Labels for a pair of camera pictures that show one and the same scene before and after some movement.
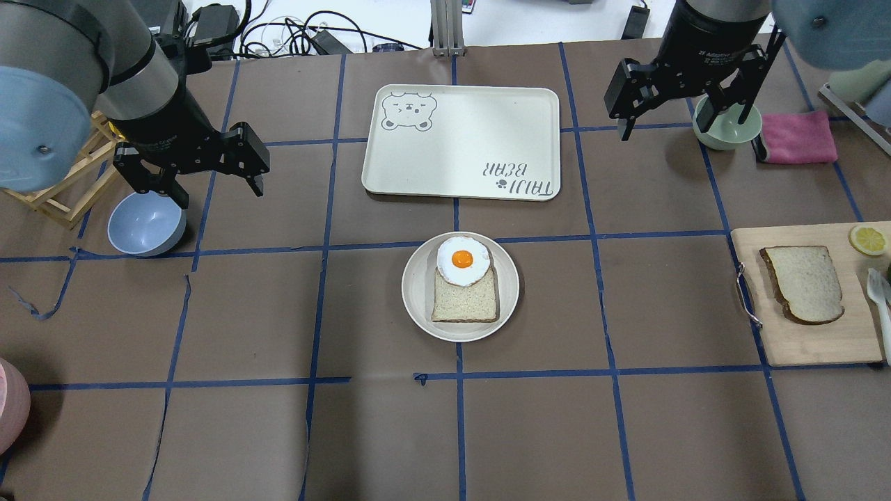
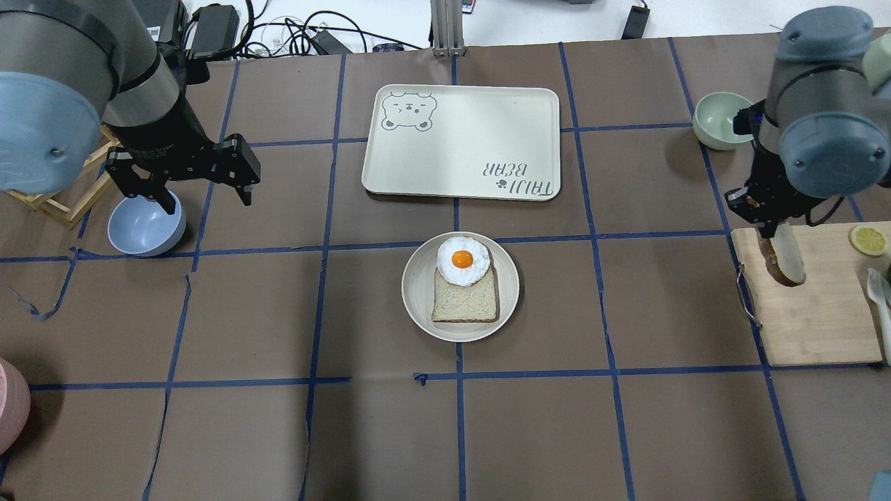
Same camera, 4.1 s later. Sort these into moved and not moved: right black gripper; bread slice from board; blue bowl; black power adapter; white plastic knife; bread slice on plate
Moved: bread slice from board; right black gripper
Not moved: black power adapter; blue bowl; white plastic knife; bread slice on plate
